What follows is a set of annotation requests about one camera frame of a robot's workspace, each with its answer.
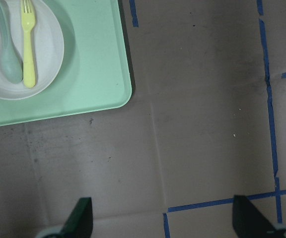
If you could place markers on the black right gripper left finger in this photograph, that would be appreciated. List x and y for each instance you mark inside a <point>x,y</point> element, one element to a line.
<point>78,225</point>

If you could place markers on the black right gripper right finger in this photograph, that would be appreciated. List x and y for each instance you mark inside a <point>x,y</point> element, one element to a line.
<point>249,222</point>

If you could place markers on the white round plate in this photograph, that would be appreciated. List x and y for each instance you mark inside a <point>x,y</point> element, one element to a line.
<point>48,46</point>

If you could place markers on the yellow plastic fork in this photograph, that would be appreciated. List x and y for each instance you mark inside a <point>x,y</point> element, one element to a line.
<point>28,21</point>

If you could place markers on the brown paper table cover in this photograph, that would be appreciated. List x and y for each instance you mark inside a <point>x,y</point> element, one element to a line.
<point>206,120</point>

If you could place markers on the light green tray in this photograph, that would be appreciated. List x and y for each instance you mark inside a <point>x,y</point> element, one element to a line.
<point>94,74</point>

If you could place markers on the grey-green plastic spoon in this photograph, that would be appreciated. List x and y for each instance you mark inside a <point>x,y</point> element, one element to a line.
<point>10,62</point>

